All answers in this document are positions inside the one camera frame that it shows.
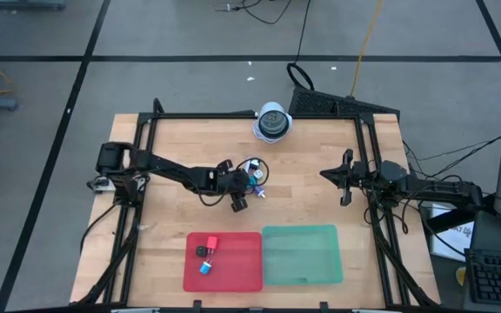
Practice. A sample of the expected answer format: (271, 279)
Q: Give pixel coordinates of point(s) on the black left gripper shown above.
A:
(232, 181)

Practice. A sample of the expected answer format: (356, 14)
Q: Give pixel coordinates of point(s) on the open laptop black keyboard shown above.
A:
(500, 278)

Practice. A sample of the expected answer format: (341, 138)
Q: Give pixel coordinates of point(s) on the small black wall charger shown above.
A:
(201, 251)

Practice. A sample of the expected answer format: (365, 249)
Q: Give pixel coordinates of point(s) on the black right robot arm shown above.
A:
(442, 189)

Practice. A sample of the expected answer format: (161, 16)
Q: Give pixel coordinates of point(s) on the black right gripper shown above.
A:
(354, 176)

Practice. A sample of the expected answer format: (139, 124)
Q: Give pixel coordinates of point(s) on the white cylindrical spotlight lamp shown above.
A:
(273, 121)

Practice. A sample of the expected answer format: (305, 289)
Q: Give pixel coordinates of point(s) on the silver aluminium extrusion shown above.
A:
(376, 311)
(135, 310)

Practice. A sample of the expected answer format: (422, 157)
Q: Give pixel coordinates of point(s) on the red translucent plastic bin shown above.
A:
(233, 274)

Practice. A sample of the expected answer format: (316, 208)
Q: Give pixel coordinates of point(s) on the black camera clamp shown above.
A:
(324, 305)
(197, 305)

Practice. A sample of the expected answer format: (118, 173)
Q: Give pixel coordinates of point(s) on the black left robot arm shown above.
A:
(168, 167)

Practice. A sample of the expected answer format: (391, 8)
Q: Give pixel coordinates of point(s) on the black aluminium table frame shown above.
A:
(211, 116)

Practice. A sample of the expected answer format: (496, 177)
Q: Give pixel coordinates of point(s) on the purple wall charger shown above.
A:
(259, 191)

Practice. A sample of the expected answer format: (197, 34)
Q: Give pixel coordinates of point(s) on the black charger white label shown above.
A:
(254, 165)

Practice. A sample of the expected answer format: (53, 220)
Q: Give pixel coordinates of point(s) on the white cube charger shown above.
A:
(258, 174)

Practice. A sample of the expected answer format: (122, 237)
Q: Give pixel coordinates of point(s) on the yellow round object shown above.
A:
(461, 276)

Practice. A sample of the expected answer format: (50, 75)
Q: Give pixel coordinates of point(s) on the pink wall charger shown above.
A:
(211, 242)

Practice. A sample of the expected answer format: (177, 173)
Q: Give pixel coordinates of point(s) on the green translucent plastic bin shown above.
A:
(302, 261)

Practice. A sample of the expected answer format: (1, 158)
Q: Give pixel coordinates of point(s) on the black perforated metal box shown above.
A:
(342, 104)

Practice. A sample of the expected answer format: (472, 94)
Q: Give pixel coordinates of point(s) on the white paper sheet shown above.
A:
(450, 243)

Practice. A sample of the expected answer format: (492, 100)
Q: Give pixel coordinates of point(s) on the blue wall charger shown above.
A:
(205, 268)

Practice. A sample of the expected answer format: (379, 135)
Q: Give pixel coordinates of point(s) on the black stand bar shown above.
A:
(459, 217)

